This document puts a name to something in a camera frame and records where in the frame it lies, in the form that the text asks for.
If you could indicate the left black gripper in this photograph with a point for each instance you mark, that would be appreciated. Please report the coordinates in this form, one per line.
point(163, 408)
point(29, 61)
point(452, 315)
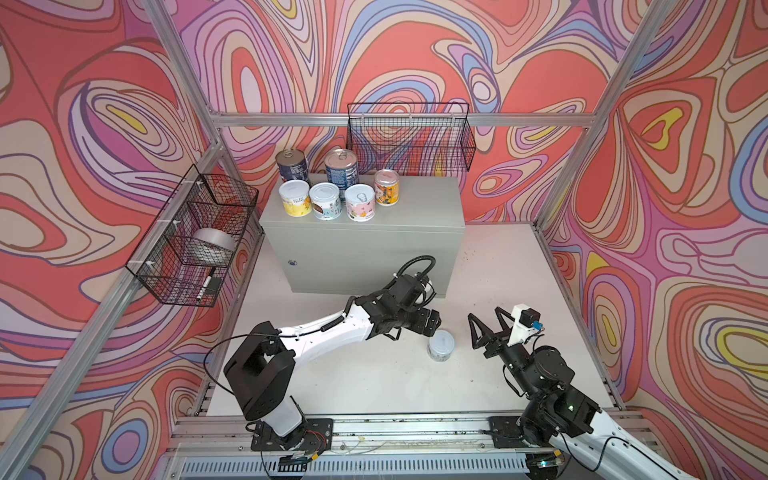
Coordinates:
point(424, 316)

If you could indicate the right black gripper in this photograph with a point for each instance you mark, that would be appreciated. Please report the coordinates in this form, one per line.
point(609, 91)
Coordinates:
point(488, 336)

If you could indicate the small white blue can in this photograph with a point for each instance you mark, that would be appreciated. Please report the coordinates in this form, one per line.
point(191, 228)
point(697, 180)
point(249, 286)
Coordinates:
point(441, 346)

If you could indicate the small white can pull tab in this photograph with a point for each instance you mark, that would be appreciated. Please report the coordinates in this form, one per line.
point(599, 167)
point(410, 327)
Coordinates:
point(360, 202)

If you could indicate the small pink can silver lid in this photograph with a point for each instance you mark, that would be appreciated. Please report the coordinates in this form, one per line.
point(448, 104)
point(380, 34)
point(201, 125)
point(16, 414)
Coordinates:
point(387, 187)

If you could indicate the tall light blue can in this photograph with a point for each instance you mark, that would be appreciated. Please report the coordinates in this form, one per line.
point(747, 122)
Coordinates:
point(341, 166)

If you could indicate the small yellow can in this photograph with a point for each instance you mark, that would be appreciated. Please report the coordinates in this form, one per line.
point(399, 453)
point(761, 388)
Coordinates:
point(295, 198)

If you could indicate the tall dark blue can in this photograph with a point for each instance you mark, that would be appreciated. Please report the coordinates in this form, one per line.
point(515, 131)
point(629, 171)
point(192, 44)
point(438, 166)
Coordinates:
point(292, 165)

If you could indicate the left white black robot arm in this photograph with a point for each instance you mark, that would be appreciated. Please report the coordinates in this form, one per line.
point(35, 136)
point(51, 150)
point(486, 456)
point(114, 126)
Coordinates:
point(260, 370)

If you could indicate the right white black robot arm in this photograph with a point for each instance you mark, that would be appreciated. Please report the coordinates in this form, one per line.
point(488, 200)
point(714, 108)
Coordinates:
point(557, 413)

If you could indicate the grey metal cabinet box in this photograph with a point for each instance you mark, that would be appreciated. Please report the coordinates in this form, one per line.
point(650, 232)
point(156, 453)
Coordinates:
point(341, 256)

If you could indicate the grey tape roll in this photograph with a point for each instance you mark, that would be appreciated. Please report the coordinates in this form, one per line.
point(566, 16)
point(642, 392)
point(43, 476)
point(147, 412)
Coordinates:
point(212, 247)

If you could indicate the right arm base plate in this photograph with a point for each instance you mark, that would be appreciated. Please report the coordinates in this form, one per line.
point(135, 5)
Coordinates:
point(504, 431)

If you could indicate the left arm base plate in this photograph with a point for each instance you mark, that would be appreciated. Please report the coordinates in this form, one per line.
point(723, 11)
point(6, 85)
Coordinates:
point(312, 435)

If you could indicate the back black wire basket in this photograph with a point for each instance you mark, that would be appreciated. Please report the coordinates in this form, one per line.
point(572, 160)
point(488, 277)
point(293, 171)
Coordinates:
point(412, 138)

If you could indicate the black wire basket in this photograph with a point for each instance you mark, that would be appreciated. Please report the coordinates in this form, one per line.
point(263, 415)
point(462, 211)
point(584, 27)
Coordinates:
point(201, 227)
point(412, 138)

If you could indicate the left black wire basket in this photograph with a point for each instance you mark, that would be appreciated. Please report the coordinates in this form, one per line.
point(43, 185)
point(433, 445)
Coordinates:
point(201, 227)

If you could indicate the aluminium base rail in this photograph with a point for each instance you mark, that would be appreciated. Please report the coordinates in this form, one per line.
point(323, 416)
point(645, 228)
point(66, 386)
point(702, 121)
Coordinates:
point(386, 446)

